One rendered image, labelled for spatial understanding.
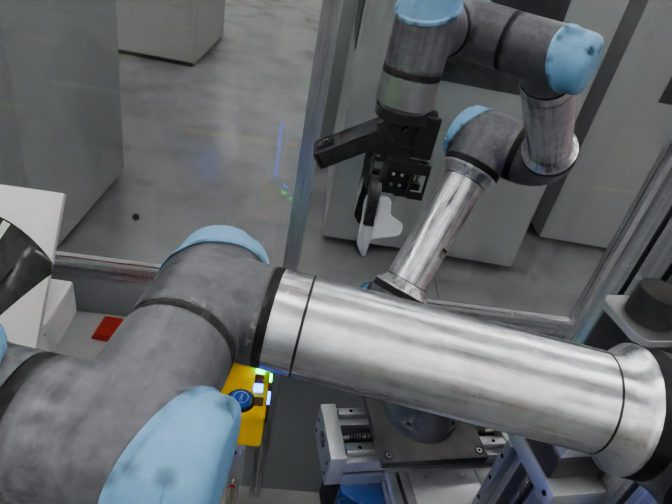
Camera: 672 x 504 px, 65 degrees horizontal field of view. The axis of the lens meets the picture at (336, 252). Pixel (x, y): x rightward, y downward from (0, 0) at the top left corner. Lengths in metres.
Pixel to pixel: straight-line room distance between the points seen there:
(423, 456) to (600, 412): 0.73
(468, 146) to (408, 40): 0.44
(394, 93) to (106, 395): 0.51
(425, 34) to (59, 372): 0.52
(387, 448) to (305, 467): 0.98
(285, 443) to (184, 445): 1.66
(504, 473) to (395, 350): 0.67
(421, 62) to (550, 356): 0.40
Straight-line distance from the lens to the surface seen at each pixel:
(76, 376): 0.30
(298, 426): 1.86
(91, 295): 1.58
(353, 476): 1.17
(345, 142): 0.71
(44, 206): 1.09
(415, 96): 0.68
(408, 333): 0.36
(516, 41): 0.72
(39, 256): 0.79
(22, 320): 1.08
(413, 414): 1.09
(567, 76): 0.71
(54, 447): 0.29
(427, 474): 1.20
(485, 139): 1.07
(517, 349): 0.38
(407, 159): 0.72
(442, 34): 0.67
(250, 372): 1.11
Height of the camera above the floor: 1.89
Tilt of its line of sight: 33 degrees down
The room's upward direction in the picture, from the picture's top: 12 degrees clockwise
